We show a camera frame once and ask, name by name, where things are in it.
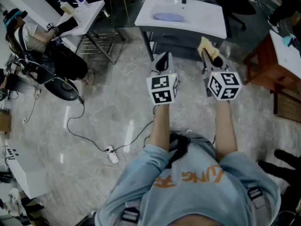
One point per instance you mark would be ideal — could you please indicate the white sink with flat counter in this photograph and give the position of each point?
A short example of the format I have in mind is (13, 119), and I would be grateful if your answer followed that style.
(90, 15)

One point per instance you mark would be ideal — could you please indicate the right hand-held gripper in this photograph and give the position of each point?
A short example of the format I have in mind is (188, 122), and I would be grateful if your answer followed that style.
(224, 86)

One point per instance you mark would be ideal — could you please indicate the person's light blue shirt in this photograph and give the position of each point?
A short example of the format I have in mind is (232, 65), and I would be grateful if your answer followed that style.
(200, 196)

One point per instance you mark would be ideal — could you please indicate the person's right forearm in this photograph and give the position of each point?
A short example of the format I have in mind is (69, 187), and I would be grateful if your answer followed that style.
(225, 131)

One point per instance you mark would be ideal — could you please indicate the black office chair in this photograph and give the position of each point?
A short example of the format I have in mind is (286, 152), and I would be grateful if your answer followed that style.
(225, 1)

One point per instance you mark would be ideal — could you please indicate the person's blue jeans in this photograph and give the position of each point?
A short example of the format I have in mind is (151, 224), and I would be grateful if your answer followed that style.
(200, 140)

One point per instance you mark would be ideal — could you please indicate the big blue plate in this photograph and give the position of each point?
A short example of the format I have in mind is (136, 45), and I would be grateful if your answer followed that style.
(168, 16)

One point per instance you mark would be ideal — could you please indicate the white box with black marks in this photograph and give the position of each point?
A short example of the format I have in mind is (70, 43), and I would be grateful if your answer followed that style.
(26, 171)

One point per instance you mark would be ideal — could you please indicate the teal object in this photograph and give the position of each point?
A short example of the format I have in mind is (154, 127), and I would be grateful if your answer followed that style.
(288, 40)

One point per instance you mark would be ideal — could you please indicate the black cloth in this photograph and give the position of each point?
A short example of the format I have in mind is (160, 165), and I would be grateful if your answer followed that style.
(68, 26)

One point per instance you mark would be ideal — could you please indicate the white ceramic sink basin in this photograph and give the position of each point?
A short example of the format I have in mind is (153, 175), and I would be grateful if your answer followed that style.
(202, 18)

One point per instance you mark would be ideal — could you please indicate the black chair base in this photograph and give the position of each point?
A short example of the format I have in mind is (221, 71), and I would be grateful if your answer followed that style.
(282, 166)

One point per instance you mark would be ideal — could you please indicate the yellow liquid soap bottle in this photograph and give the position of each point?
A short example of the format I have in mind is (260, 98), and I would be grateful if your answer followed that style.
(65, 8)

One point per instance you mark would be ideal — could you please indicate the brown wooden cabinet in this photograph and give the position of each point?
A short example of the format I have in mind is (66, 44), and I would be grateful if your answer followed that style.
(265, 65)

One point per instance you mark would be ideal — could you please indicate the white power strip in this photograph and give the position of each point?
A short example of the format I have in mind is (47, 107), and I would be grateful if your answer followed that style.
(112, 155)

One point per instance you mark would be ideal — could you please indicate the metal rack sink stand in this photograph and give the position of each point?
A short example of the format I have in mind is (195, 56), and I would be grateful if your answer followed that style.
(98, 43)

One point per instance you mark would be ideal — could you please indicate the white faucet with blue cap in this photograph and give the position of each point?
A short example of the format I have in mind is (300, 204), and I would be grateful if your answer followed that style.
(81, 2)

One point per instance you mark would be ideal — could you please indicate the person's left forearm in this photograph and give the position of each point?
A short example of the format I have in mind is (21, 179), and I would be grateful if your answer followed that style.
(161, 126)

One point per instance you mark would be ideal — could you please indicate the brown cardboard box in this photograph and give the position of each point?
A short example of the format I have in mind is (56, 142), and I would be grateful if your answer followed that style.
(5, 120)

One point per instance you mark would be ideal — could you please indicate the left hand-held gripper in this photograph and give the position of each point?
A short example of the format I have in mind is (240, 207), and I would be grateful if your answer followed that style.
(162, 89)

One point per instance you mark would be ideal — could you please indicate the yellow sponge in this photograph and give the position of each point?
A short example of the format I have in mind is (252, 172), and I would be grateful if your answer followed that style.
(208, 46)

